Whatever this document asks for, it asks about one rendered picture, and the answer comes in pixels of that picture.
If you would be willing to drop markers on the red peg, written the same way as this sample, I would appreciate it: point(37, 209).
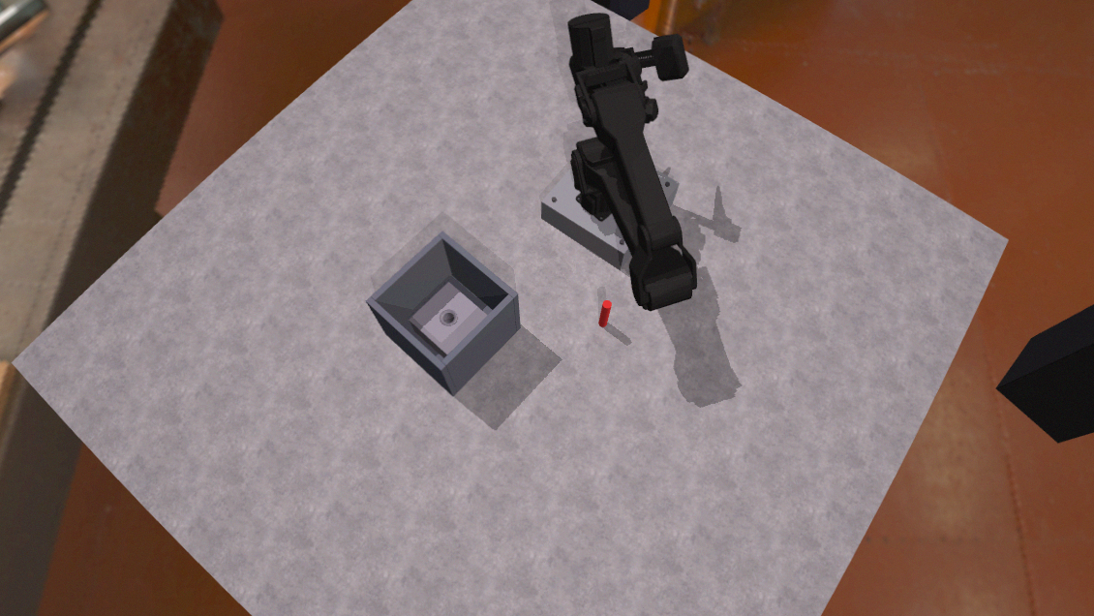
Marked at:
point(605, 311)

